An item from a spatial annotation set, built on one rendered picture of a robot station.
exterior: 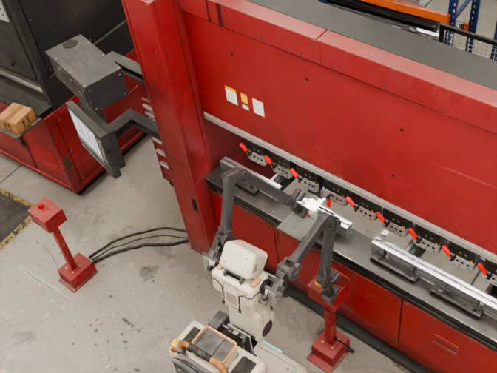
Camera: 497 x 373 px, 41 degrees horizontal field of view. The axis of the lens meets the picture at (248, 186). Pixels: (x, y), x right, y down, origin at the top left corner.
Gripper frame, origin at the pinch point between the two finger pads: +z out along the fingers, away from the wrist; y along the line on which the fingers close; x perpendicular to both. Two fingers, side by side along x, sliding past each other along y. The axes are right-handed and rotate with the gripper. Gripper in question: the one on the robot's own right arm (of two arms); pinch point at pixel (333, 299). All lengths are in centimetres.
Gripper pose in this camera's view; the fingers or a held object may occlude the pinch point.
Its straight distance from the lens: 414.1
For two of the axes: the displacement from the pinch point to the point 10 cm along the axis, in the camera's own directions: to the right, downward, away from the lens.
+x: -7.3, -3.9, 5.6
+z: 3.0, 5.5, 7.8
